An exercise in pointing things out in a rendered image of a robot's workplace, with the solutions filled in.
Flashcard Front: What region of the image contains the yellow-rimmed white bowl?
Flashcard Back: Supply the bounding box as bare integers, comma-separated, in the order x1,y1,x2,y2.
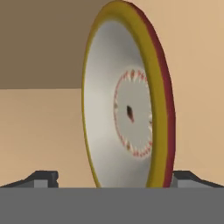
80,0,177,189

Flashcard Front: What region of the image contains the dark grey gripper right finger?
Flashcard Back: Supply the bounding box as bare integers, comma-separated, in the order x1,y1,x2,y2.
171,170,224,189

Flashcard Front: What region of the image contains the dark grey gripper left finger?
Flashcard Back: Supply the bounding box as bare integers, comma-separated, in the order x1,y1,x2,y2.
0,170,60,189

